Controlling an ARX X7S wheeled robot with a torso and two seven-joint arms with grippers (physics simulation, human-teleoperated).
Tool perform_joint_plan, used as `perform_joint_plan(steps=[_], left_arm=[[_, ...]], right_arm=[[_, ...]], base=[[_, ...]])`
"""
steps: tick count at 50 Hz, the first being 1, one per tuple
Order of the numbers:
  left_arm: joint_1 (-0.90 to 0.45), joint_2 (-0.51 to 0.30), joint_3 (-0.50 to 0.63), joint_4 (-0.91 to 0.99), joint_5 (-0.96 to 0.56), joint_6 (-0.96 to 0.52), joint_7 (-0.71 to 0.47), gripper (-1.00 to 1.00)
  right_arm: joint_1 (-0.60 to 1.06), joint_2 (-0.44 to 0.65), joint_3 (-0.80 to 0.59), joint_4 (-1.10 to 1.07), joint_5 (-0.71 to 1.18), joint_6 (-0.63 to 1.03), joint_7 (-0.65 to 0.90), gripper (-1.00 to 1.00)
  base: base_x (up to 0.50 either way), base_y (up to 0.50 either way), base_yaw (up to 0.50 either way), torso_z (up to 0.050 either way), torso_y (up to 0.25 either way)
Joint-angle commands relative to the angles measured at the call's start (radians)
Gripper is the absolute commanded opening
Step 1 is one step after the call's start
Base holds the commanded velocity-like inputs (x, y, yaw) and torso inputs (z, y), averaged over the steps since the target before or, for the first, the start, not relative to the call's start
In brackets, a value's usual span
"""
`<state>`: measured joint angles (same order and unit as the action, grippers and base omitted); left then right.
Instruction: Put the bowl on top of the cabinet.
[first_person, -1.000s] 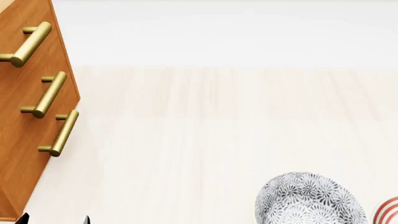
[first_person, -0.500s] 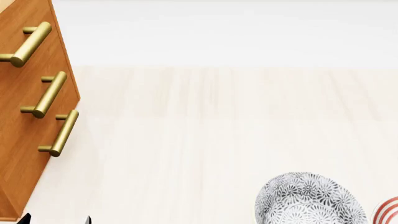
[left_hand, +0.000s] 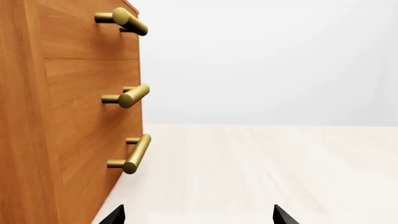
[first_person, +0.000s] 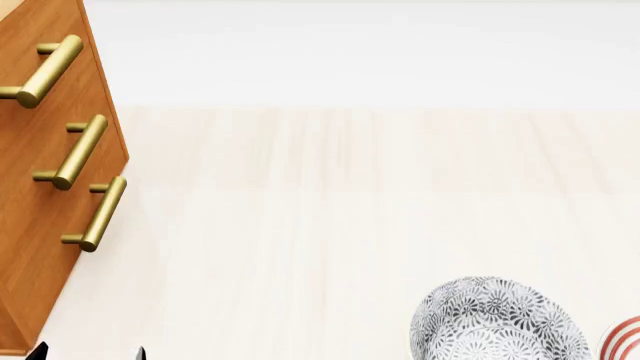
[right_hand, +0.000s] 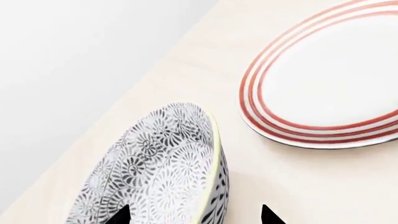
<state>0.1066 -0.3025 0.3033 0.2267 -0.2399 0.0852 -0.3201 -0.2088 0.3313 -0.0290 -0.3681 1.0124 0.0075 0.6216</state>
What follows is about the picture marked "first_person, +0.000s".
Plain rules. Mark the grey floral patterned bowl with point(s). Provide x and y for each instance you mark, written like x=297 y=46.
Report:
x=492 y=324

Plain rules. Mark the wooden drawer cabinet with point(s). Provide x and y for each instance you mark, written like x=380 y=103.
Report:
x=30 y=210

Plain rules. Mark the red striped white plate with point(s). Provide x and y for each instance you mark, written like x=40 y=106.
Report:
x=624 y=339

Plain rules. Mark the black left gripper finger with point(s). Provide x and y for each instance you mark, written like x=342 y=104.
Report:
x=141 y=354
x=39 y=352

